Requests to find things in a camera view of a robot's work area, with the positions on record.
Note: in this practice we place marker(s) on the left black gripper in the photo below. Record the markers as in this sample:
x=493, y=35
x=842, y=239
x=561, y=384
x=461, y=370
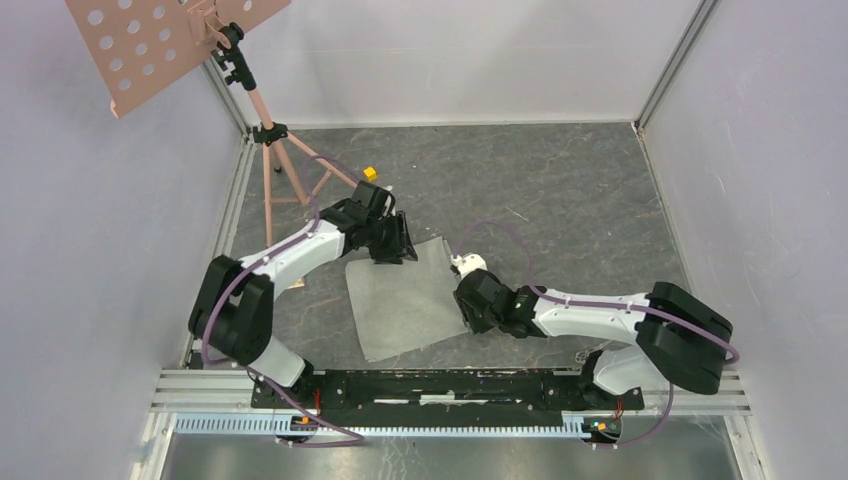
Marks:
x=401, y=247

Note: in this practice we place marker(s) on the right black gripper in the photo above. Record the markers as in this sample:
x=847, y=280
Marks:
x=474, y=325

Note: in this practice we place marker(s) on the grey cloth napkin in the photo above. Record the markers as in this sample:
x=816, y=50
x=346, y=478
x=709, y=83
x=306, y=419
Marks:
x=401, y=308

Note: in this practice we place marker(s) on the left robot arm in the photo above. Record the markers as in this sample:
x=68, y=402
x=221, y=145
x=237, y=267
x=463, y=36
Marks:
x=233, y=312

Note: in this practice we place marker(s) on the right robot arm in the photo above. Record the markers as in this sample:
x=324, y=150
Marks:
x=667, y=334

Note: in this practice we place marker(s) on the yellow cube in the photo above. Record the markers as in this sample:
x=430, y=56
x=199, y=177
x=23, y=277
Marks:
x=370, y=174

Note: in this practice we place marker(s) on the pink music stand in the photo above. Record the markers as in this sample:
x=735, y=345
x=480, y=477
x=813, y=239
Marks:
x=140, y=47

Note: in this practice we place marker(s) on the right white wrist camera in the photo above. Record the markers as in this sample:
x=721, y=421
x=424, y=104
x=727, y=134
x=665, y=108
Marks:
x=462, y=265

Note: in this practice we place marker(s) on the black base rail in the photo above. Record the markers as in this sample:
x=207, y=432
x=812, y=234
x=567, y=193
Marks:
x=455, y=397

